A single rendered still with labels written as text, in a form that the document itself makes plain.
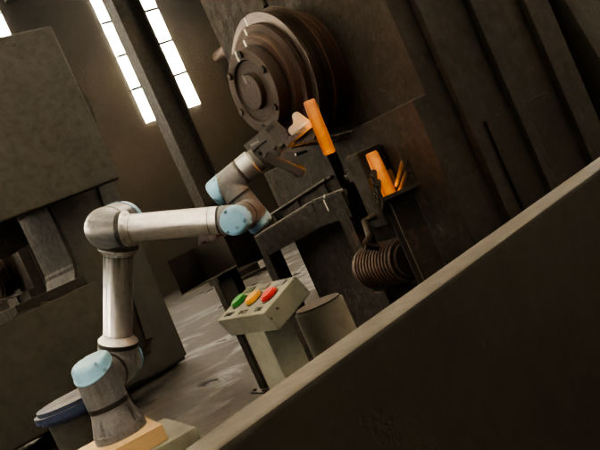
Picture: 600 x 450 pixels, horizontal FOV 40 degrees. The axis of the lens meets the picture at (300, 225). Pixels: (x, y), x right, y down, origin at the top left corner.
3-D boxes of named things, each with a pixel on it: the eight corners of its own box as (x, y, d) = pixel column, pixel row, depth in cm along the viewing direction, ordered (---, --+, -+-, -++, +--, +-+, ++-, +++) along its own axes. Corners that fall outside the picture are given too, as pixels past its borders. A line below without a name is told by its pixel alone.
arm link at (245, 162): (249, 181, 224) (253, 180, 232) (262, 170, 223) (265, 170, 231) (232, 160, 223) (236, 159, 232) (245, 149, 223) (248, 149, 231)
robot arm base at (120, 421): (102, 451, 222) (87, 417, 221) (91, 443, 236) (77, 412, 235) (153, 423, 228) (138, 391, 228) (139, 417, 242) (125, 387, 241)
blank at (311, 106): (316, 103, 233) (305, 107, 234) (312, 93, 218) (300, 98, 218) (337, 154, 233) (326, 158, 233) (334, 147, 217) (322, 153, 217)
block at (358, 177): (398, 217, 262) (367, 147, 261) (413, 212, 255) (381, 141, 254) (373, 229, 256) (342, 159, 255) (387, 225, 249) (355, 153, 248)
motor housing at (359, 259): (444, 397, 256) (373, 239, 253) (492, 398, 237) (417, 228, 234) (413, 418, 249) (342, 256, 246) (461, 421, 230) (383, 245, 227)
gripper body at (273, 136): (276, 117, 222) (241, 145, 223) (296, 143, 222) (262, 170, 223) (279, 119, 229) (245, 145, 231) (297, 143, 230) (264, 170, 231)
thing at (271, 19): (285, 160, 295) (230, 37, 293) (355, 124, 255) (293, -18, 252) (270, 165, 292) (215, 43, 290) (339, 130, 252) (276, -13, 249)
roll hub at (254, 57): (262, 137, 282) (229, 62, 280) (303, 114, 257) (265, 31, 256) (249, 143, 279) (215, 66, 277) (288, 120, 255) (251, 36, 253)
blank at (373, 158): (404, 212, 227) (392, 217, 228) (384, 170, 236) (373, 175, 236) (392, 182, 215) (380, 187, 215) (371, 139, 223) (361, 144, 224)
